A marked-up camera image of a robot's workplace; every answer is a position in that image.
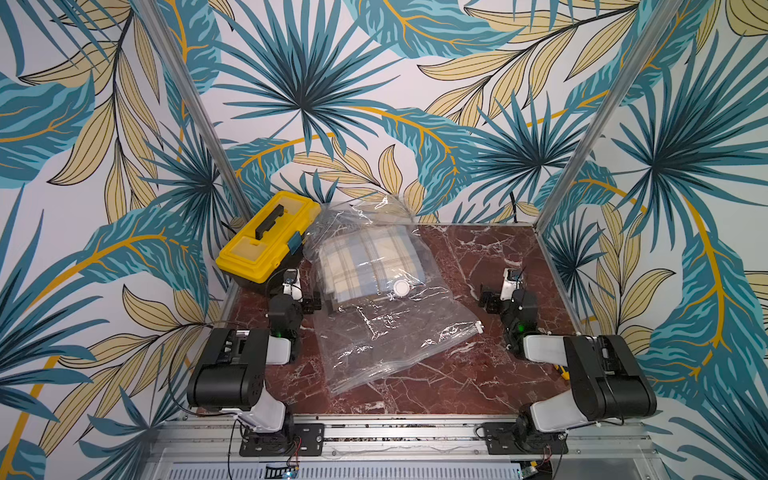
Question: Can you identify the light plaid blanket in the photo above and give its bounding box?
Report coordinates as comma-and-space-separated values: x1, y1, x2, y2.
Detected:
318, 225, 426, 303

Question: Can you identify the clear plastic vacuum bag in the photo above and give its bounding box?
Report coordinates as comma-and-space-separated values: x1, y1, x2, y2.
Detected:
304, 196, 483, 395

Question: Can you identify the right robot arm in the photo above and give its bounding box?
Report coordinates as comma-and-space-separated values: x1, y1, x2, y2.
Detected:
478, 289, 657, 457

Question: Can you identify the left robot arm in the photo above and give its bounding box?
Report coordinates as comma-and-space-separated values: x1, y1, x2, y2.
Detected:
186, 293, 325, 458

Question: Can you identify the white vacuum valve cap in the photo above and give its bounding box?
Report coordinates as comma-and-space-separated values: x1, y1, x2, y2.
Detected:
392, 279, 411, 298

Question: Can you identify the yellow black toolbox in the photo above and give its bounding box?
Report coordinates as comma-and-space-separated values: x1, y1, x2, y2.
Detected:
216, 191, 322, 290

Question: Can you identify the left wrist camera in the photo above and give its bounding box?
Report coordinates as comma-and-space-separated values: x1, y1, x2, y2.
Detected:
282, 268, 303, 301

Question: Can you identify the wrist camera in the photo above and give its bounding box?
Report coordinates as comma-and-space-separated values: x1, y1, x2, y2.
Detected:
282, 268, 303, 301
500, 268, 523, 301

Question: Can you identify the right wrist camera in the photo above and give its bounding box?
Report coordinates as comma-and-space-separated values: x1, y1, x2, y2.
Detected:
500, 268, 523, 301

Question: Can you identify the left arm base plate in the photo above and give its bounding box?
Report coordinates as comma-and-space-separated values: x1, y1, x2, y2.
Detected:
239, 423, 325, 458

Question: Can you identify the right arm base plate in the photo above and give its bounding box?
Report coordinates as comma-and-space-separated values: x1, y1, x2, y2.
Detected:
479, 422, 568, 456

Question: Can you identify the aluminium front rail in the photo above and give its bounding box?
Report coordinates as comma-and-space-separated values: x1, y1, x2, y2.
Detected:
140, 414, 669, 479

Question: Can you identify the left aluminium corner post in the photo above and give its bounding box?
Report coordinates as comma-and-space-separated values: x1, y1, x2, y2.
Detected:
135, 0, 254, 219

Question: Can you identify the aluminium corner post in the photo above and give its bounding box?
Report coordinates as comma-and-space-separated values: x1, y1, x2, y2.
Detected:
135, 0, 254, 219
534, 0, 682, 235

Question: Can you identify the right aluminium corner post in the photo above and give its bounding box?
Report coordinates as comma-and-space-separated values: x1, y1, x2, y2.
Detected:
534, 0, 682, 235

